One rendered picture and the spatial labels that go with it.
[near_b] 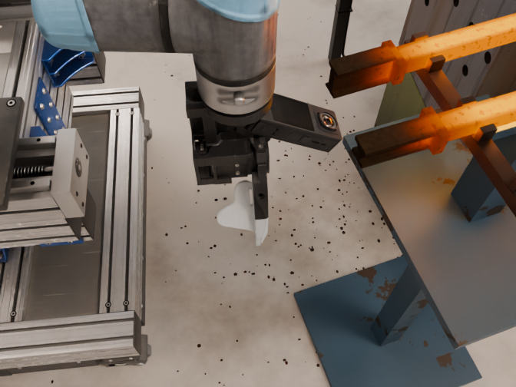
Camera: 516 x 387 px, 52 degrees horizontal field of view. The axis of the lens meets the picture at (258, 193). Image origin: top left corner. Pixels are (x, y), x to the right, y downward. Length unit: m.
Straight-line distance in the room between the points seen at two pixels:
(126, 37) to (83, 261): 1.12
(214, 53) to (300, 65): 1.72
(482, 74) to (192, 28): 0.85
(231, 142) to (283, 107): 0.07
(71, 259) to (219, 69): 1.13
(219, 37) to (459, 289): 0.58
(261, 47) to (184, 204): 1.36
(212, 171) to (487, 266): 0.49
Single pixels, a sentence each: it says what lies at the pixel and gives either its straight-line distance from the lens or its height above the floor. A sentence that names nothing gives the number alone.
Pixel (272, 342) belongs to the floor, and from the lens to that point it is 1.58.
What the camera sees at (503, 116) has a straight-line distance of 0.70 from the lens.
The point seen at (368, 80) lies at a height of 1.01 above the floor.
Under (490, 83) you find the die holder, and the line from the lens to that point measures 1.22.
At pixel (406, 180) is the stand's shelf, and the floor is 0.76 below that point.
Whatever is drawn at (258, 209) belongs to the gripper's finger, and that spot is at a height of 1.00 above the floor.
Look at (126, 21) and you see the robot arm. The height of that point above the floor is 1.24.
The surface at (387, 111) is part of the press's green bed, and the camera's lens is 1.72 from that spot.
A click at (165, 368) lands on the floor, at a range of 1.59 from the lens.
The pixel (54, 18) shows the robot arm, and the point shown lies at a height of 1.24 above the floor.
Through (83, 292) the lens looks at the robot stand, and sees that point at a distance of 1.48.
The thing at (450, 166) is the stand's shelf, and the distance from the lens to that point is 0.98.
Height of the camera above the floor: 1.53
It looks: 59 degrees down
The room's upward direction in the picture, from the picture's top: straight up
